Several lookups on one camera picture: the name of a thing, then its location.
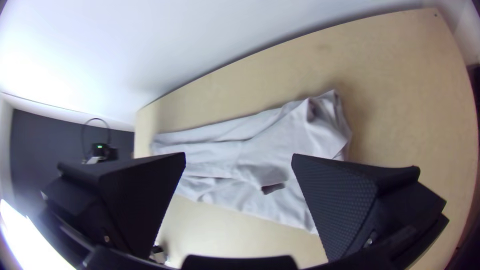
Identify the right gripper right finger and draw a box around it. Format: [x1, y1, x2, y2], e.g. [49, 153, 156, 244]
[291, 152, 450, 263]

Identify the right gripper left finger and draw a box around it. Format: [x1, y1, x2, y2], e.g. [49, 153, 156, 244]
[40, 151, 187, 260]

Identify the grey t-shirt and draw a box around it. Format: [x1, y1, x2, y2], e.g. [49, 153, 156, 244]
[149, 88, 353, 236]

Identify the black cable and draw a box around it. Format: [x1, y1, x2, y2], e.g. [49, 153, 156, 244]
[81, 117, 112, 163]

